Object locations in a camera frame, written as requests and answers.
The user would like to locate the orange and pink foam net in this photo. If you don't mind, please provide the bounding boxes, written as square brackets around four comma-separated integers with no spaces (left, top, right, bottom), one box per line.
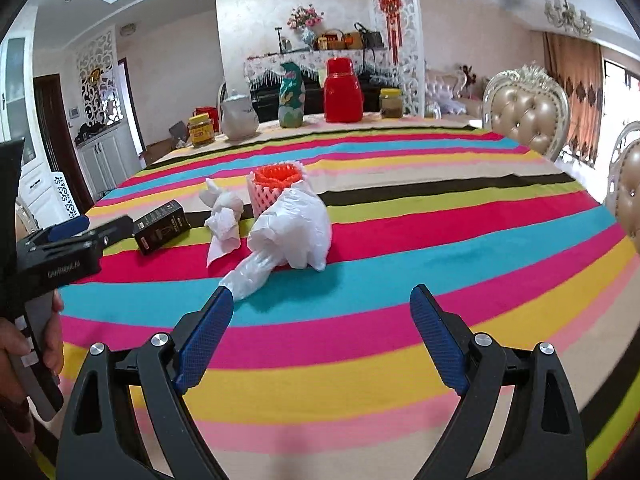
[248,159,304,217]

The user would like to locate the person's left hand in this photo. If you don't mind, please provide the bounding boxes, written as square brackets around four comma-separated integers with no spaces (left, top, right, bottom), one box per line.
[0,291,65,411]

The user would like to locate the woven gift baskets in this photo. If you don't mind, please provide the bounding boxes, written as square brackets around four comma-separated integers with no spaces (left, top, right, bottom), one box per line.
[317,29,362,52]

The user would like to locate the striped colourful tablecloth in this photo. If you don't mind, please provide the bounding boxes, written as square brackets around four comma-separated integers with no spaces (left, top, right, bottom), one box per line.
[55,112,640,480]

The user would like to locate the white low cabinet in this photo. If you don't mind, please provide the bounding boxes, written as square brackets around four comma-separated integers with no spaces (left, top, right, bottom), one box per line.
[75,120,138,201]

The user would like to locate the red knot hanging ornament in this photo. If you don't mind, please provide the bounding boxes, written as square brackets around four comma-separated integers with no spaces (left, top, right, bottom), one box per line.
[378,0,405,66]

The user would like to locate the bright window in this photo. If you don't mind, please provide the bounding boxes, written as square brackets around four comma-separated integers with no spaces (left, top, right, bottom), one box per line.
[602,57,640,168]

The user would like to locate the white tissue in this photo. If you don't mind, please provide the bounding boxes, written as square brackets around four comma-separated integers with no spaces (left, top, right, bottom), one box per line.
[199,178,245,268]

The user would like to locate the black cardboard box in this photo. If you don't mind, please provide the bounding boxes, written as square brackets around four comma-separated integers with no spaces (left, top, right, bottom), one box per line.
[132,200,191,256]

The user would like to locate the yellow lidded jar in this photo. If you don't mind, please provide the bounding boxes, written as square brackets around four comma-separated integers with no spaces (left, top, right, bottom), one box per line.
[188,114,217,148]

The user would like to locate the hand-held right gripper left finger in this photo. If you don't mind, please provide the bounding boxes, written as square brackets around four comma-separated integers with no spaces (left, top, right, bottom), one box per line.
[56,284,236,480]

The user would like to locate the red thermos jug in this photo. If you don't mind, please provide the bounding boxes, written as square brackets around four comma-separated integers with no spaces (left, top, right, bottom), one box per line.
[323,57,363,123]

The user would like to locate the amber glass jar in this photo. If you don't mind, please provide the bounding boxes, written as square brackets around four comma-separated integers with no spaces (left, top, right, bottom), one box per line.
[378,88,404,119]

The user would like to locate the white tall cabinet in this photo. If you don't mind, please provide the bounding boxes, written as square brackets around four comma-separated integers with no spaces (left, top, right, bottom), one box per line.
[0,35,56,211]

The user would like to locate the white lattice wall panel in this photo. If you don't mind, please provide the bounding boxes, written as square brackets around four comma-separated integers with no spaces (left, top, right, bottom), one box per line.
[76,30,126,128]

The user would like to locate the crystal chandelier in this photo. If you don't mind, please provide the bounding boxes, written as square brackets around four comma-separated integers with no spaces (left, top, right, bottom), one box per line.
[544,0,593,37]

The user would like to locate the dark sideboard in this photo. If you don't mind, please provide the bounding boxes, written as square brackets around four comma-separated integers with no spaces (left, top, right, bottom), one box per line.
[244,50,401,116]

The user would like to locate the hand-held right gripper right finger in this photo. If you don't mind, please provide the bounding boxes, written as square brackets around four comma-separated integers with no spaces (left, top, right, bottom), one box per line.
[409,284,586,480]

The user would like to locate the white ceramic teapot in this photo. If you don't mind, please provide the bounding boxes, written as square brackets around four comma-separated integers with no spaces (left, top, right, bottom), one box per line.
[220,90,260,142]

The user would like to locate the green floral vase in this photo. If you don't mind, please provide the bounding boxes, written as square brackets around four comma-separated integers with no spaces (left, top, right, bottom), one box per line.
[278,61,307,128]

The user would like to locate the white lattice screen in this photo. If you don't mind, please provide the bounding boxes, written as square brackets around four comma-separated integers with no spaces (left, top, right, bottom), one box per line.
[367,0,426,118]

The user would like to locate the beige tufted dining chair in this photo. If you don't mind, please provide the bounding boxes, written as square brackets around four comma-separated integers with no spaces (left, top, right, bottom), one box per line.
[482,64,571,161]
[605,121,640,256]

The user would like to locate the white plastic bag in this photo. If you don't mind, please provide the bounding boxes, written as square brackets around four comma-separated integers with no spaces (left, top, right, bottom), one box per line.
[220,187,333,303]

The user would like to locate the black handbag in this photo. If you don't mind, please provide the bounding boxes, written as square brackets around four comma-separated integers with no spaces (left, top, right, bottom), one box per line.
[354,22,383,50]

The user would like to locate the dark wooden door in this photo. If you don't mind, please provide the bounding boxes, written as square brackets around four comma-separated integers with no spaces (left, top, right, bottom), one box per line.
[34,75,93,201]

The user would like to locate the white lace runner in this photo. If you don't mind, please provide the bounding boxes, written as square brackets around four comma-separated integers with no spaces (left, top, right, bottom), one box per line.
[244,52,391,91]

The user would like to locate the pink flower bouquet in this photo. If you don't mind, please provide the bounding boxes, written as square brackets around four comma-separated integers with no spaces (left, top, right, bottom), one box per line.
[287,5,325,51]

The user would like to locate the white tufted sofa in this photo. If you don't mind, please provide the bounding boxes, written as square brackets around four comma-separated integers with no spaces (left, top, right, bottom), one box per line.
[425,67,488,118]

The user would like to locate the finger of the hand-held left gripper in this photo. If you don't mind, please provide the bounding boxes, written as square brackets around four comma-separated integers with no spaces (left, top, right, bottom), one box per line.
[70,214,135,257]
[30,216,91,247]

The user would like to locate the brown curtain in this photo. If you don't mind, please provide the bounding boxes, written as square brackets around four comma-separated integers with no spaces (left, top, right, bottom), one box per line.
[542,32,603,168]

